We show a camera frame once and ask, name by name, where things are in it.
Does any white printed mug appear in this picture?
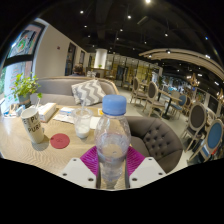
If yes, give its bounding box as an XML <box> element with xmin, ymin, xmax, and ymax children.
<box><xmin>20</xmin><ymin>106</ymin><xmax>45</xmax><ymax>145</ymax></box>

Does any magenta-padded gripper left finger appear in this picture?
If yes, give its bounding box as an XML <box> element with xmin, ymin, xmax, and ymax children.
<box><xmin>60</xmin><ymin>145</ymin><xmax>101</xmax><ymax>190</ymax></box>

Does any clear plastic cup with straw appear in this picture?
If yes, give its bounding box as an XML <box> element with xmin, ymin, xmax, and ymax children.
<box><xmin>72</xmin><ymin>91</ymin><xmax>94</xmax><ymax>140</ymax></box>

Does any printed menu board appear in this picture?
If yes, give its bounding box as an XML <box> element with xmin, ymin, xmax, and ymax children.
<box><xmin>37</xmin><ymin>102</ymin><xmax>58</xmax><ymax>123</ymax></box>

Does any clear blue-capped water bottle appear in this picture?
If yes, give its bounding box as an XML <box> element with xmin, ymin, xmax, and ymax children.
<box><xmin>93</xmin><ymin>94</ymin><xmax>132</xmax><ymax>190</ymax></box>

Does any green potted plant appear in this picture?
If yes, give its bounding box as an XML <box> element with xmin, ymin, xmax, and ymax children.
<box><xmin>9</xmin><ymin>72</ymin><xmax>44</xmax><ymax>109</ymax></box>

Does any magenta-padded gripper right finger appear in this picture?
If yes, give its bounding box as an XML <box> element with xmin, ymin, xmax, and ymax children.
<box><xmin>125</xmin><ymin>145</ymin><xmax>167</xmax><ymax>190</ymax></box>

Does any grey upholstered sofa bench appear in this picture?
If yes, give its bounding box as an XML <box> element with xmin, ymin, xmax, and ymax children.
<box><xmin>29</xmin><ymin>75</ymin><xmax>120</xmax><ymax>108</ymax></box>

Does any group of ceiling lights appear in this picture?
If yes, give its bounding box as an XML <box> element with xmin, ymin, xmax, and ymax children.
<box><xmin>78</xmin><ymin>0</ymin><xmax>221</xmax><ymax>88</ymax></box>

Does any flat round red coaster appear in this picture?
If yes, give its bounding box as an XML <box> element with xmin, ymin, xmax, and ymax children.
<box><xmin>49</xmin><ymin>132</ymin><xmax>71</xmax><ymax>150</ymax></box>

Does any grey white zigzag cushion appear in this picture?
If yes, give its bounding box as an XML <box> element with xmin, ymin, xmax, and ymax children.
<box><xmin>70</xmin><ymin>78</ymin><xmax>108</xmax><ymax>107</ymax></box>

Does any grey tufted armchair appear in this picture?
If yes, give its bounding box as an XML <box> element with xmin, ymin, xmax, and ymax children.
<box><xmin>124</xmin><ymin>115</ymin><xmax>184</xmax><ymax>174</ymax></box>

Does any person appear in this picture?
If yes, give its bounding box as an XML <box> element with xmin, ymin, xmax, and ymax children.
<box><xmin>68</xmin><ymin>63</ymin><xmax>86</xmax><ymax>78</ymax></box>

